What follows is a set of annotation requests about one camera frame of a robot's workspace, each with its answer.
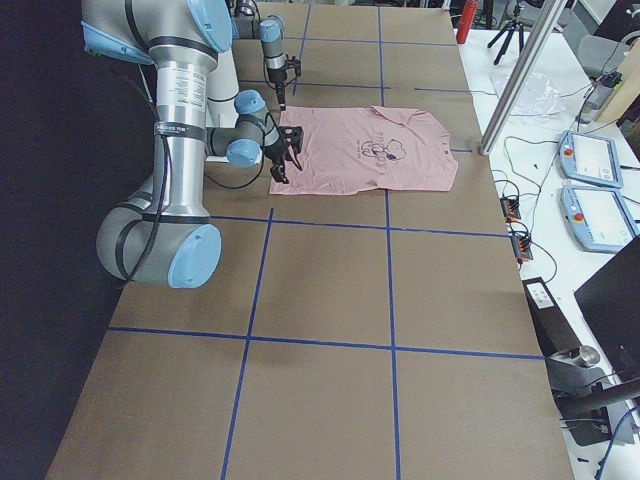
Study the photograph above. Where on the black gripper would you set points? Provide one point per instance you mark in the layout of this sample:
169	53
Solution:
273	154
278	83

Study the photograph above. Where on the pink t-shirt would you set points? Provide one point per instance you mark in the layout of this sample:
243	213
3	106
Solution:
350	150

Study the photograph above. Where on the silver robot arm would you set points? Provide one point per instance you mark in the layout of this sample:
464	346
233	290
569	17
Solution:
247	23
162	233

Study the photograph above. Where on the brown paper table cover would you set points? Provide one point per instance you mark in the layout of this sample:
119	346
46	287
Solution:
383	335

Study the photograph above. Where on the red cylinder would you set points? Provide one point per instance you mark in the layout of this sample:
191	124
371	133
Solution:
466	21

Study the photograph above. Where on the black tripod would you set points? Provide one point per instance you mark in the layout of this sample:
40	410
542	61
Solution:
514	27

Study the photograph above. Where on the orange connector box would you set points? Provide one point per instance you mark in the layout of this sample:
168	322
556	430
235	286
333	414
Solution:
521	240

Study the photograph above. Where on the clear plastic bag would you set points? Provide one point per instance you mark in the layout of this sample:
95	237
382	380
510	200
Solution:
538	97

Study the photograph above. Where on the far teach pendant tablet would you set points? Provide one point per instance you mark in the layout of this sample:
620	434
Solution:
590	159

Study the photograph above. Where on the teach pendant tablet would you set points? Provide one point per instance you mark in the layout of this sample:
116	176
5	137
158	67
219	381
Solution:
598	218
590	159

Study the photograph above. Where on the near teach pendant tablet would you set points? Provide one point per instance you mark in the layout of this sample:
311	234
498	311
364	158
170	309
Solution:
598	218

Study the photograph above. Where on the black monitor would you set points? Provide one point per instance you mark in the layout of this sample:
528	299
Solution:
609	302

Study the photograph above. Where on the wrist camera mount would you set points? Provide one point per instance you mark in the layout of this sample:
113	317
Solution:
293	65
292	137

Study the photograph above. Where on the aluminium frame post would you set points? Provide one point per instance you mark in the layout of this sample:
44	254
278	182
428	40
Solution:
534	45

